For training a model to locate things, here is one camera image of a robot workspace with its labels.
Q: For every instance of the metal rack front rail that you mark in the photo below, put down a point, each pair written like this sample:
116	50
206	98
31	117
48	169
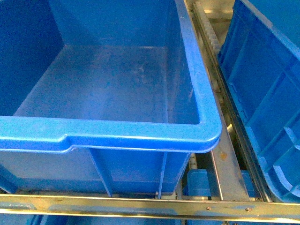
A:
150	208

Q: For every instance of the blue ribbed bin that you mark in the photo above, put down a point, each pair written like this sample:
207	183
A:
260	61

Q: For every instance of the blue bin with buttons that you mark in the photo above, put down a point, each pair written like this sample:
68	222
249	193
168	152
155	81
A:
101	96

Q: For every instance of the white roller track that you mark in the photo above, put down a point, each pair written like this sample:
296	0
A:
206	27

